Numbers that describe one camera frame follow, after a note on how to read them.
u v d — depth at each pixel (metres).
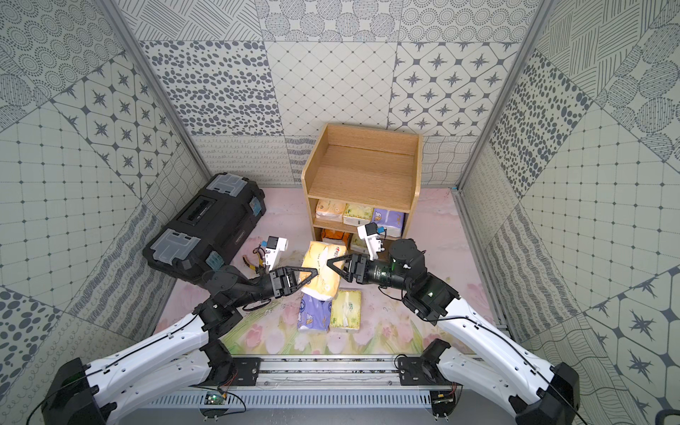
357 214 0.83
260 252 0.98
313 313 0.81
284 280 0.59
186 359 0.60
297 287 0.61
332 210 0.86
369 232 0.62
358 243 0.95
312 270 0.62
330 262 0.61
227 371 0.68
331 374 0.75
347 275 0.58
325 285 0.60
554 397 0.38
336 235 0.94
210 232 0.86
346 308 0.81
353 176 0.80
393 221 0.80
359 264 0.57
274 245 0.62
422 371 0.66
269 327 0.82
